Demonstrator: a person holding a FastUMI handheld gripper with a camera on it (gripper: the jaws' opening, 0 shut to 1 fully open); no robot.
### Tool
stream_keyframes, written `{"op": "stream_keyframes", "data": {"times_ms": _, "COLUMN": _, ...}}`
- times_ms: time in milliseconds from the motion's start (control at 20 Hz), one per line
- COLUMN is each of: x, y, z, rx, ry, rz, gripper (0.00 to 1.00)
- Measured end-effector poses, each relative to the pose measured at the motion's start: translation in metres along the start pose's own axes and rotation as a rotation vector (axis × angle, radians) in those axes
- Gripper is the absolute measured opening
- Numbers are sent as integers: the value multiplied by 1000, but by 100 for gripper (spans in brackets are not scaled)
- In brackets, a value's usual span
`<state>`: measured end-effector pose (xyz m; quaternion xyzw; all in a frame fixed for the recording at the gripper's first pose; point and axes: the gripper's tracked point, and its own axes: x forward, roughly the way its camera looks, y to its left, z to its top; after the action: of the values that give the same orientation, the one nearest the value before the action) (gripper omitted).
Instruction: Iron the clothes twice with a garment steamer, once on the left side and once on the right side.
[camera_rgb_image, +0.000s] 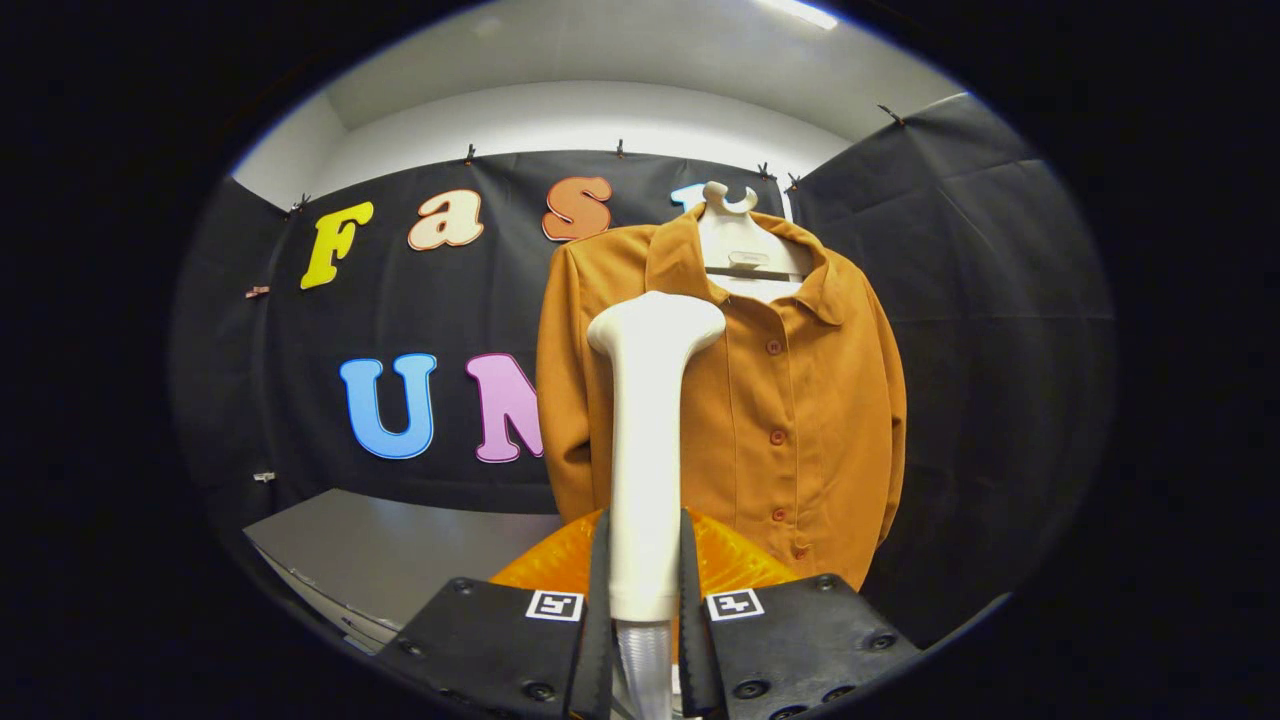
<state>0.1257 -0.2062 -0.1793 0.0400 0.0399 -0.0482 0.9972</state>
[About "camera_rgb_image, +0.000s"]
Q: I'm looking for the white clothes hanger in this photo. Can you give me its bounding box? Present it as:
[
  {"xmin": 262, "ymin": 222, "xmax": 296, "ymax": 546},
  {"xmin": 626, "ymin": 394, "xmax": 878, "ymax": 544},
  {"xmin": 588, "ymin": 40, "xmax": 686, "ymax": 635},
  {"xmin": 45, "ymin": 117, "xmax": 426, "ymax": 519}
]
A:
[{"xmin": 697, "ymin": 181, "xmax": 813, "ymax": 304}]

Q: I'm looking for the orange button shirt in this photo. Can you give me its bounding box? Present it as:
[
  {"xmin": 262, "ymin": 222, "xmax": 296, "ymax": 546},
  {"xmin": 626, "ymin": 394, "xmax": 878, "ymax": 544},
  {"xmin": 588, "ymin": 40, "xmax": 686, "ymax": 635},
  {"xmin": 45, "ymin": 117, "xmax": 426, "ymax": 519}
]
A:
[{"xmin": 535, "ymin": 205, "xmax": 909, "ymax": 593}]

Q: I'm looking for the long ceiling light panel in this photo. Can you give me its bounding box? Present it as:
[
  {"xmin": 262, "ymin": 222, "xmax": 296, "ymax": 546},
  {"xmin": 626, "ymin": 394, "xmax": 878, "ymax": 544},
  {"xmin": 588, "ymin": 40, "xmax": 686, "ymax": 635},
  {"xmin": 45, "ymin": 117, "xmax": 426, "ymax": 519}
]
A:
[{"xmin": 755, "ymin": 0, "xmax": 841, "ymax": 31}]

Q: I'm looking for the row of black cloth clips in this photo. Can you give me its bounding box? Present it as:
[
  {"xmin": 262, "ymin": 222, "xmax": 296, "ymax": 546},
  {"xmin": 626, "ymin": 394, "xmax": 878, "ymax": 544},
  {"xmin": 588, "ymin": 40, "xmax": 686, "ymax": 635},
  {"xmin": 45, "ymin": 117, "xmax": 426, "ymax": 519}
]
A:
[{"xmin": 285, "ymin": 103, "xmax": 906, "ymax": 216}]

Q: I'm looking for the white garment steamer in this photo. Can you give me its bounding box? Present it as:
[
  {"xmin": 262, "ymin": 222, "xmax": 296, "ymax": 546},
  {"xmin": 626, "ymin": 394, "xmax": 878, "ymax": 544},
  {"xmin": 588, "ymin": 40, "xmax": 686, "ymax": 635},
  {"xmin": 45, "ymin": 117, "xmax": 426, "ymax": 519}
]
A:
[{"xmin": 587, "ymin": 290, "xmax": 728, "ymax": 720}]

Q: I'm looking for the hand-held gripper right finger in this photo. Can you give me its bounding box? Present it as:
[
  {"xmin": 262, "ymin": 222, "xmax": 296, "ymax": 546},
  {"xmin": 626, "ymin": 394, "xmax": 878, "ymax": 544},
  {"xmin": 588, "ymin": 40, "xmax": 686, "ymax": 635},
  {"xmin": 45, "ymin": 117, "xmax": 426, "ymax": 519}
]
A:
[{"xmin": 678, "ymin": 508, "xmax": 923, "ymax": 720}]

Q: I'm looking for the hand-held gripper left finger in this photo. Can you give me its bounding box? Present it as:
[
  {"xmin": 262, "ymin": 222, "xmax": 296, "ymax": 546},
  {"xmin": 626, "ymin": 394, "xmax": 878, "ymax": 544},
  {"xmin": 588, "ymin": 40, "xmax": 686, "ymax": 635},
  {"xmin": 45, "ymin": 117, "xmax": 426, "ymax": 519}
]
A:
[{"xmin": 375, "ymin": 508, "xmax": 613, "ymax": 720}]

